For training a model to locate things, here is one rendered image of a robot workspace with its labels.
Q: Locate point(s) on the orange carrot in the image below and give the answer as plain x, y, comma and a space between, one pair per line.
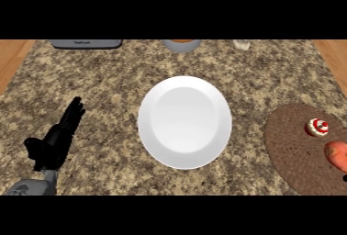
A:
338, 153

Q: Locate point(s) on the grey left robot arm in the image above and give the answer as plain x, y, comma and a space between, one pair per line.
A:
34, 185

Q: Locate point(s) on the white oval plate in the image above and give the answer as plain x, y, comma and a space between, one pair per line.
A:
185, 122

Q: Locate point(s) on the small white shaker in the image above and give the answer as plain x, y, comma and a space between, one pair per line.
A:
241, 44

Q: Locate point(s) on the grey bowl with orange contents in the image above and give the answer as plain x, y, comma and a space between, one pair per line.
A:
182, 45

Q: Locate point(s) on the red and white cupcake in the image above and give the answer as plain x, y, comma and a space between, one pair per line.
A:
318, 127

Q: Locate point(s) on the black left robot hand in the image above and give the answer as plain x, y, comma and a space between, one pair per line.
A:
56, 139

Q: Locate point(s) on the brown round placemat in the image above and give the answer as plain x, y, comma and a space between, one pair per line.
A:
300, 153

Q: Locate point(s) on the grey flat appliance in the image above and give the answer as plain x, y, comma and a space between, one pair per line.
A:
87, 43

